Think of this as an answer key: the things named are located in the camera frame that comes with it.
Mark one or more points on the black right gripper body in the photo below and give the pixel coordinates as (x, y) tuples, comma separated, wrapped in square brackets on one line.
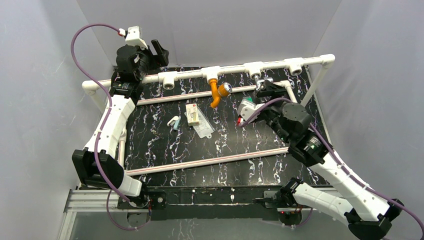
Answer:
[(271, 115)]

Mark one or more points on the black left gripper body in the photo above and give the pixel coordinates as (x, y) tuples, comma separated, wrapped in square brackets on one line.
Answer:
[(154, 52)]

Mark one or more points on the chrome metal faucet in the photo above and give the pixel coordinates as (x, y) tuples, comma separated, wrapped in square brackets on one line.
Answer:
[(262, 83)]

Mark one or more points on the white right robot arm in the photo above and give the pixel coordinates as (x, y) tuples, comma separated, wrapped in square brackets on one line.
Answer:
[(367, 215)]

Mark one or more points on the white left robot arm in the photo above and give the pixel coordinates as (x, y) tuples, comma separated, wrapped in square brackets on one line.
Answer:
[(95, 164)]

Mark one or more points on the green tape roll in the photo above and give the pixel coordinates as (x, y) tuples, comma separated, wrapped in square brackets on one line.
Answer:
[(246, 98)]

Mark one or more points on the orange plastic faucet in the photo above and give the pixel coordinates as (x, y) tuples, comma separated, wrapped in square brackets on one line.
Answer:
[(218, 92)]

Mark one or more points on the small white red box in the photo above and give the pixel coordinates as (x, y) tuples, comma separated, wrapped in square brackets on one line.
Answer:
[(192, 114)]

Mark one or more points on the white blue tape roll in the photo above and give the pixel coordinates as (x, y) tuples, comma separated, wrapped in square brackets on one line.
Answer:
[(174, 122)]

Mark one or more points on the clear plastic instruction bag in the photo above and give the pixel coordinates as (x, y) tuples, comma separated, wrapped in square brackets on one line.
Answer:
[(204, 128)]

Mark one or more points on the white pvc pipe frame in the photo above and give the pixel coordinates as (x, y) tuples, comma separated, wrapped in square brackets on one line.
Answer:
[(294, 65)]

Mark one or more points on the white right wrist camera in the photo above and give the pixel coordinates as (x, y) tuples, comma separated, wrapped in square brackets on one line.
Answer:
[(246, 112)]

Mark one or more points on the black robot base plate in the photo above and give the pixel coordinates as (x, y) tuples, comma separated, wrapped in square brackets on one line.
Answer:
[(225, 202)]

